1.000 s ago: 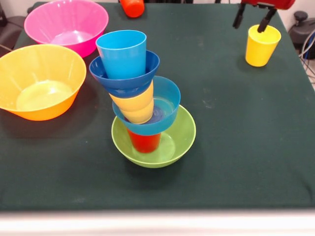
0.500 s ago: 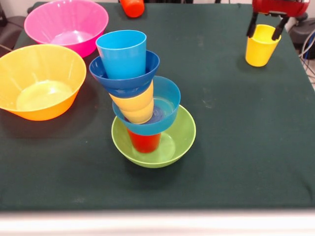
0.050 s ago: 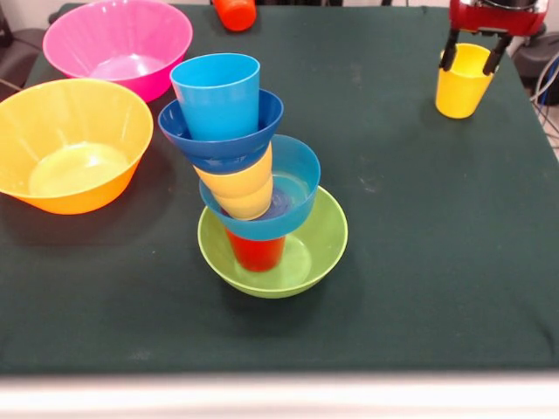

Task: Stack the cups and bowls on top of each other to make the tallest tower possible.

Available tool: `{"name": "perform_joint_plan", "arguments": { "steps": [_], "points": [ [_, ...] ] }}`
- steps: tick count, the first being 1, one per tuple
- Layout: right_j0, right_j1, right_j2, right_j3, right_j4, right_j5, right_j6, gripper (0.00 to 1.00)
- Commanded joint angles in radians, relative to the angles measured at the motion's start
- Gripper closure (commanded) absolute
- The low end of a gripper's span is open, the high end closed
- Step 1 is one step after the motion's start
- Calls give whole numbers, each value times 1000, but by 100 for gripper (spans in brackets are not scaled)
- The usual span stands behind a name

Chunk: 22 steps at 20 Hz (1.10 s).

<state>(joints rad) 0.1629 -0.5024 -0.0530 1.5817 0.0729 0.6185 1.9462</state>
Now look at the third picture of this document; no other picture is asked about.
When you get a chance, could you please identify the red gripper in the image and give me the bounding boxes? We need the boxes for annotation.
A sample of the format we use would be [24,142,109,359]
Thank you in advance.
[438,0,549,76]

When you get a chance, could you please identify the light blue plastic bowl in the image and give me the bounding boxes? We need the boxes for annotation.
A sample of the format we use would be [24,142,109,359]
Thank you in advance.
[199,134,321,242]

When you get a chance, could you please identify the green plastic bowl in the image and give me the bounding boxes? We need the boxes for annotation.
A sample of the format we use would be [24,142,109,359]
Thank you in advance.
[197,185,349,299]

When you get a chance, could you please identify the light blue plastic cup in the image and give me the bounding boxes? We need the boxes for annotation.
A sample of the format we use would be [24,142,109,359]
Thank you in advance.
[169,52,261,141]

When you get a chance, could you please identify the dark blue plastic bowl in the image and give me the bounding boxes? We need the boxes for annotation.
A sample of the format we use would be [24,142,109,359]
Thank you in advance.
[157,89,285,175]

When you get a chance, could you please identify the amber yellow plastic cup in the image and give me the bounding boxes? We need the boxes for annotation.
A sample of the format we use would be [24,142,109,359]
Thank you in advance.
[213,182,274,222]

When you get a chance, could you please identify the red plastic cup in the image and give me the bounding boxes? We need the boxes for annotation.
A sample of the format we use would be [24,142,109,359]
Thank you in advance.
[225,229,287,273]

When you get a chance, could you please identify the dark green table cloth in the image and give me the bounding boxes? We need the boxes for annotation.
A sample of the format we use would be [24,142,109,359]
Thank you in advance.
[0,3,559,375]

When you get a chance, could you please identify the orange plastic cup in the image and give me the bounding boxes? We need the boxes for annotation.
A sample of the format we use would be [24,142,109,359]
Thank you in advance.
[212,0,258,32]

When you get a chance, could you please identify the large pink plastic bowl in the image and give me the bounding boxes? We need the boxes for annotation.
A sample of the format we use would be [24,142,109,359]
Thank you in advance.
[42,0,194,104]

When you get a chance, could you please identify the large yellow-orange plastic bowl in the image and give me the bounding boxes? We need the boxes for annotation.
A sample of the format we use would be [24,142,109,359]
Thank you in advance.
[0,78,155,216]

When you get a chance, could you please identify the tangle of cables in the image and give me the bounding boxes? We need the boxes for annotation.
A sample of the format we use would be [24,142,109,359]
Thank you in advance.
[530,52,559,149]

